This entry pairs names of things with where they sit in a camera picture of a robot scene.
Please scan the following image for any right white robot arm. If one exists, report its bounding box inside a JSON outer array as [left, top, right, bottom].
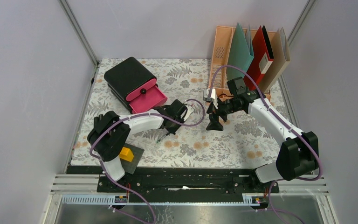
[[204, 77, 319, 192]]

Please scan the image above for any peach plastic file organizer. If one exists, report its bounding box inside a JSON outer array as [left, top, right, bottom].
[[208, 26, 276, 100]]

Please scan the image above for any black pink drawer box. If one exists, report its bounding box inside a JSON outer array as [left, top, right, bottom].
[[104, 57, 167, 114]]

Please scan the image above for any teal folder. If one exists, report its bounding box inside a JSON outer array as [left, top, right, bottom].
[[227, 23, 254, 72]]

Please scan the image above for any beige folder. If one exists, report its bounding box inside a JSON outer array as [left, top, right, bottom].
[[259, 27, 291, 93]]

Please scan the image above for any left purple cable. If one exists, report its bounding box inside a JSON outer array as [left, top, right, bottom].
[[89, 98, 206, 224]]

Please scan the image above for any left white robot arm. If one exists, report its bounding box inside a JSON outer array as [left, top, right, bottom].
[[87, 100, 192, 192]]

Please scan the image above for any yellow toy block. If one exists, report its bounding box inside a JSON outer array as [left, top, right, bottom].
[[119, 147, 135, 162]]

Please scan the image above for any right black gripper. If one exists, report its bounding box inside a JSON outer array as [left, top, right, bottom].
[[206, 96, 242, 131]]

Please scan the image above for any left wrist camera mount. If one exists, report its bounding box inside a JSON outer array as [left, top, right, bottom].
[[181, 105, 194, 121]]

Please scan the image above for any red folder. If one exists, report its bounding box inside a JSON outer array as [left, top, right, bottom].
[[247, 26, 274, 86]]

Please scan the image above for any purple cable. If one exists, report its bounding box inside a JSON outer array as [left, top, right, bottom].
[[208, 65, 324, 224], [89, 98, 206, 224]]

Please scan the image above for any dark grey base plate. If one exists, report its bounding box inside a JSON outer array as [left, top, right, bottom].
[[120, 143, 145, 174]]

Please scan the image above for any black mounting rail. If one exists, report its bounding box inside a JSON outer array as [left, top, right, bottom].
[[66, 165, 280, 204]]

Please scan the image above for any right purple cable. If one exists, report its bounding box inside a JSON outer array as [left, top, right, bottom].
[[208, 65, 324, 224]]

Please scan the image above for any floral table mat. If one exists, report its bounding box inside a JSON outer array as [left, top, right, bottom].
[[70, 58, 291, 169]]

